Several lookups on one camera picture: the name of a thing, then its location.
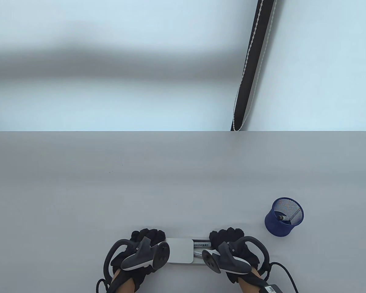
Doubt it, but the black white right hand controller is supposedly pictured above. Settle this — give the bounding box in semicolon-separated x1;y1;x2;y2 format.
202;236;270;274

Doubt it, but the black right glove cable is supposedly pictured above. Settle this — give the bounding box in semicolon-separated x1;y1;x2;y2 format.
268;262;298;293

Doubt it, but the black white hand controller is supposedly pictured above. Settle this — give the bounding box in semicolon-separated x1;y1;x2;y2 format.
104;237;170;271
202;236;270;274

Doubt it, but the person's left forearm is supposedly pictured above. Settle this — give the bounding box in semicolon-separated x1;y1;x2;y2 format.
111;269;135;293

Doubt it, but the white beaded blind cord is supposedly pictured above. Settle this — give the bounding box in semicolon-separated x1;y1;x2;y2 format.
233;0;278;132

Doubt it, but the person's left hand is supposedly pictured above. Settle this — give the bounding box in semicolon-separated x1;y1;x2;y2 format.
111;228;167;277

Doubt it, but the black window blind cord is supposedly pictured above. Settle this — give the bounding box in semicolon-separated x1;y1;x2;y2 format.
231;0;278;131

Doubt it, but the blue mesh pen cup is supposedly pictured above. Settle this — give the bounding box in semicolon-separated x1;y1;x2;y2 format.
265;197;304;237

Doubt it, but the person's right forearm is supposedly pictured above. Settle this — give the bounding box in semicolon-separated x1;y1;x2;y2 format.
238;269;262;293

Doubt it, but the silver metal sliding box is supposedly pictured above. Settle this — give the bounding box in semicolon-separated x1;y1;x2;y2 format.
166;238;212;265

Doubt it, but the black left glove cable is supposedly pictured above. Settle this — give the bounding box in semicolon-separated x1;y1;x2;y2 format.
96;278;111;293

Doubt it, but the black glove cable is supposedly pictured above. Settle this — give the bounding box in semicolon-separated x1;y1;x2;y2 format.
268;262;298;293
96;278;111;293

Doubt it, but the person's right hand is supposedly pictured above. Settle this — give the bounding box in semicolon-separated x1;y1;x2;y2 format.
209;227;260;284

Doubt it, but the black white left hand controller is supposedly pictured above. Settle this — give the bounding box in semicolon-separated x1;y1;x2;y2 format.
104;237;170;271

